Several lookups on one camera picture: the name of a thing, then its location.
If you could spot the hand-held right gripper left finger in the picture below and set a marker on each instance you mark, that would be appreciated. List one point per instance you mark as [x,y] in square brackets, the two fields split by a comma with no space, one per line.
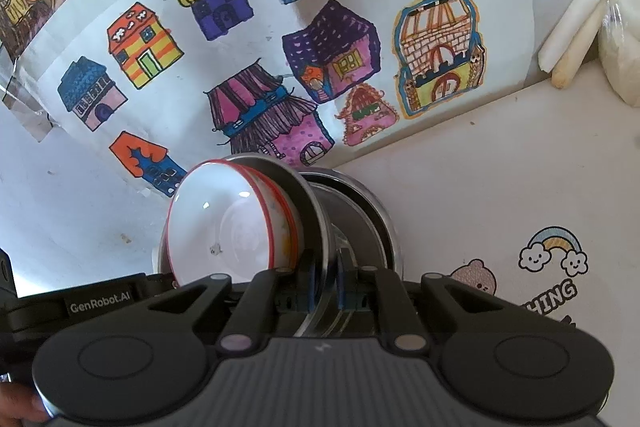
[310,289]

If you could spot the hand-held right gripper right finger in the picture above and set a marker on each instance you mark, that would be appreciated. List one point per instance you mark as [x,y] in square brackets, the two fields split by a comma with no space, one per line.
[344,287]

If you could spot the deep stainless steel bowl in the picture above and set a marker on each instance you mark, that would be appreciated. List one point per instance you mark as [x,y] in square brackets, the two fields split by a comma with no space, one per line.
[310,212]

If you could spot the white bowl red rim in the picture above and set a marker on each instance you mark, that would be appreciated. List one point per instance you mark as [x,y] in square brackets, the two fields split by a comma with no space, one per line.
[225,232]

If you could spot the person's left hand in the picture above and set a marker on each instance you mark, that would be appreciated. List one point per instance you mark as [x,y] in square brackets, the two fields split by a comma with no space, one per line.
[22,404]

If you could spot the white printed table cover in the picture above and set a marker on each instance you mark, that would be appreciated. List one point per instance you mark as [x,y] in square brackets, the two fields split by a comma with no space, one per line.
[500,187]

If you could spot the colourful houses drawing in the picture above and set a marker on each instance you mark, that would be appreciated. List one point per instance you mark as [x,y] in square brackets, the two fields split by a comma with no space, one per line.
[225,72]

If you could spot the clear bag of white buns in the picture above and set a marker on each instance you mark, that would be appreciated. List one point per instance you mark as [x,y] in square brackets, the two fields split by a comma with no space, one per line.
[620,47]

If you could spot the white stick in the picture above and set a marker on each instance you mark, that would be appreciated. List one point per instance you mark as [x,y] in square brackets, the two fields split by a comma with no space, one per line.
[585,2]

